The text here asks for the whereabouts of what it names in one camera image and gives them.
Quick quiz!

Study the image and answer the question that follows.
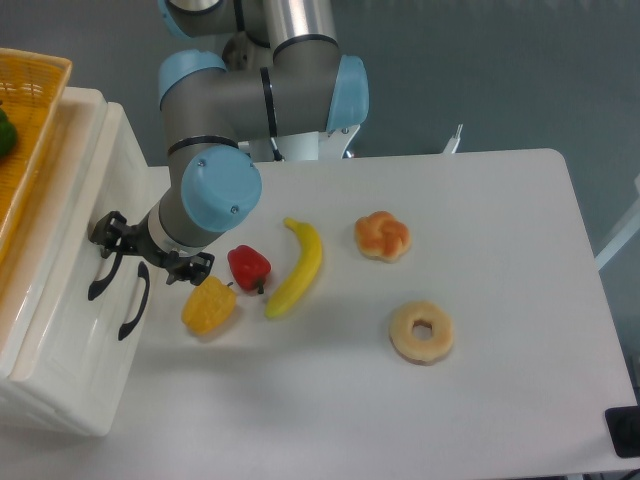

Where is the knotted bread roll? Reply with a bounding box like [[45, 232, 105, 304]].
[[354, 211, 412, 263]]

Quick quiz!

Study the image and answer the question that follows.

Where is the black device at edge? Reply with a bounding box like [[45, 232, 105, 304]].
[[605, 406, 640, 458]]

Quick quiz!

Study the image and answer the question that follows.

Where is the black drawer handle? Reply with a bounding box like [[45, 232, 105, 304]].
[[87, 253, 123, 301], [117, 262, 151, 341]]

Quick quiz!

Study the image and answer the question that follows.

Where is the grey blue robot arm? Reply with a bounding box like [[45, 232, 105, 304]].
[[90, 1, 369, 285]]

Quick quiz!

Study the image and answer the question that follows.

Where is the yellow banana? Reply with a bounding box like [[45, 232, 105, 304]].
[[264, 217, 323, 320]]

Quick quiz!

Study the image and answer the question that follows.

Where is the orange woven basket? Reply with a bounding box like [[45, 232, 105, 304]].
[[1, 48, 73, 256]]

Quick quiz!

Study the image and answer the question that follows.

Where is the black lower drawer handle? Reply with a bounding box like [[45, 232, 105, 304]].
[[117, 262, 151, 341]]

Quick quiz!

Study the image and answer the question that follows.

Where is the yellow bell pepper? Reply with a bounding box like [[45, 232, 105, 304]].
[[181, 277, 236, 335]]

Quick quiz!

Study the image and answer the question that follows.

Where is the white drawer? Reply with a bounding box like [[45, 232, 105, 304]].
[[10, 103, 152, 427]]

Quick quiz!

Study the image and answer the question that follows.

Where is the white metal frame bracket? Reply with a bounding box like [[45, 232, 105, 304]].
[[442, 123, 464, 155]]

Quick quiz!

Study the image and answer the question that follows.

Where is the black top drawer handle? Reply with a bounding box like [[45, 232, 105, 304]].
[[87, 253, 123, 301]]

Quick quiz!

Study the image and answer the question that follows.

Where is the green bell pepper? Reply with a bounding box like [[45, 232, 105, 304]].
[[0, 108, 18, 157]]

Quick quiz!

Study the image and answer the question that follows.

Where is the red bell pepper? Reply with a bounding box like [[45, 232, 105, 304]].
[[227, 245, 271, 294]]

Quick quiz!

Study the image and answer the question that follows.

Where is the white plastic drawer cabinet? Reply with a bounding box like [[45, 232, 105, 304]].
[[1, 87, 156, 436]]

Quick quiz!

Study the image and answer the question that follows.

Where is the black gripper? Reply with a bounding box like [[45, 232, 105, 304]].
[[89, 210, 215, 286]]

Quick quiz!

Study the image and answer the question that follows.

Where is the plain ring donut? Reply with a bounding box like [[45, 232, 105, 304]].
[[389, 301, 455, 364]]

